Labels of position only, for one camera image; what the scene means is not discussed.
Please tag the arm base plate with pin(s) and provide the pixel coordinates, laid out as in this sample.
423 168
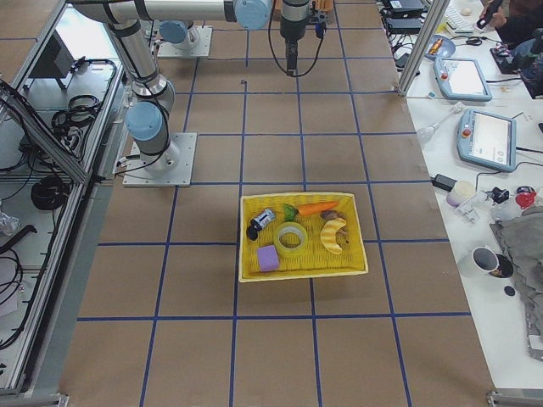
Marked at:
173 168
179 41

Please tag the orange toy carrot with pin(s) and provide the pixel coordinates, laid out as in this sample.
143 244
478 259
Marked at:
290 212

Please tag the yellow tape roll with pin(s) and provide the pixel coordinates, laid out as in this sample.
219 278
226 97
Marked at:
290 240

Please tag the white light bulb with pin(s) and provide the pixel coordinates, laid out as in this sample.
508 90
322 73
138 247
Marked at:
425 134

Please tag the brass cylinder tool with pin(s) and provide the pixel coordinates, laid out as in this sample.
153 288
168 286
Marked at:
435 47

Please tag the teach pendant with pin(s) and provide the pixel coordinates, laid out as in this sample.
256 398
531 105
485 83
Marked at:
487 139
461 79

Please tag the lavender white jar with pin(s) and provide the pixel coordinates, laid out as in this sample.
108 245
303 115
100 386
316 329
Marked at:
460 193

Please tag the purple foam block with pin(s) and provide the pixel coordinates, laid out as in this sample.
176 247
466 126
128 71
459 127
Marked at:
268 259

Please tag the brown toy mushroom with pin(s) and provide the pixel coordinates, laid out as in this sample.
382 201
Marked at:
331 215

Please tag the blue plate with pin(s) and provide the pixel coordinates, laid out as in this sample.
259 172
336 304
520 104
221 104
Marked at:
447 50

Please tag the yellow toy banana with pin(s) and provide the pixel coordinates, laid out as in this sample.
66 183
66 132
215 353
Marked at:
328 235

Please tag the near teach pendant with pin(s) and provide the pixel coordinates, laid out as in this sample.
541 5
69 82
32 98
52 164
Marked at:
487 139

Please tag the aluminium frame post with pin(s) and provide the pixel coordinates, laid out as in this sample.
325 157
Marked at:
435 14

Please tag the black power adapter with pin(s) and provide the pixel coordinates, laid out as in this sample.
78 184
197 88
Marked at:
442 182

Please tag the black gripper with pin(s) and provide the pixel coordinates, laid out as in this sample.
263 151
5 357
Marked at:
292 26

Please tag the yellow woven basket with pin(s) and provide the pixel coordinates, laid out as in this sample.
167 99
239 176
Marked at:
316 261

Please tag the far teach pendant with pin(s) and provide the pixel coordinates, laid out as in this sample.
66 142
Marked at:
461 79

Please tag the red black toy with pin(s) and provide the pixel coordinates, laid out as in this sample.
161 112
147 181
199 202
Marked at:
525 196

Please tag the white mug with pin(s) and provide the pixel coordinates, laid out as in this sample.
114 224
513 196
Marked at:
485 259

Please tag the grey cloth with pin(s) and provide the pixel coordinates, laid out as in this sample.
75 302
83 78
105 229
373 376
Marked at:
520 239

